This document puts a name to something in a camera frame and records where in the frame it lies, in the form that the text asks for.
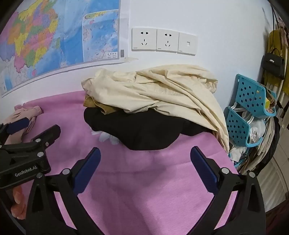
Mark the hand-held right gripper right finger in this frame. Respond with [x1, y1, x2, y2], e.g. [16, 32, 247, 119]
[190, 146, 266, 235]

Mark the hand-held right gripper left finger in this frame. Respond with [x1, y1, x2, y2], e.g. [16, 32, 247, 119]
[26, 147, 101, 235]

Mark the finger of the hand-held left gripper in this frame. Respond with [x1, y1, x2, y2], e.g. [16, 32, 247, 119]
[23, 125, 61, 149]
[0, 117, 30, 145]

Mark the cream garment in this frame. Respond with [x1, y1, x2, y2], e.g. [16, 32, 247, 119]
[81, 64, 230, 152]

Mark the person's left hand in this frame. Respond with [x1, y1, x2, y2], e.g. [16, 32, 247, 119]
[11, 186, 26, 221]

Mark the pale pink garment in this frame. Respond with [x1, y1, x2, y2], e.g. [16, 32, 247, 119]
[3, 104, 43, 136]

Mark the blue perforated plastic basket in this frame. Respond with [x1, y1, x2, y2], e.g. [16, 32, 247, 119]
[234, 74, 277, 119]
[225, 106, 266, 147]

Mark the pink blanket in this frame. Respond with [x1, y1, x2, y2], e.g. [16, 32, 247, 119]
[0, 90, 240, 235]

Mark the olive brown garment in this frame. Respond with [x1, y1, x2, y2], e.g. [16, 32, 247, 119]
[83, 95, 120, 114]

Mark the black garment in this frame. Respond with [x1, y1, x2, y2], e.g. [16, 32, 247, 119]
[83, 107, 217, 151]

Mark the white plastic bag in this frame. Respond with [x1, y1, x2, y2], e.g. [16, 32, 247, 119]
[241, 111, 266, 143]

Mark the beige cloth bag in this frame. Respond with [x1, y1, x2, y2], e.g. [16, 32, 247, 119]
[257, 117, 280, 159]

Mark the black handbag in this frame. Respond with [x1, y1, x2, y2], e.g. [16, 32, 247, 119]
[261, 48, 285, 79]

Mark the yellow hanging garment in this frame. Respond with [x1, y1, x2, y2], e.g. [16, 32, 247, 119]
[263, 28, 289, 91]

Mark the colourful wall map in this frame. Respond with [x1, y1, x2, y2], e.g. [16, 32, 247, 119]
[0, 0, 139, 97]

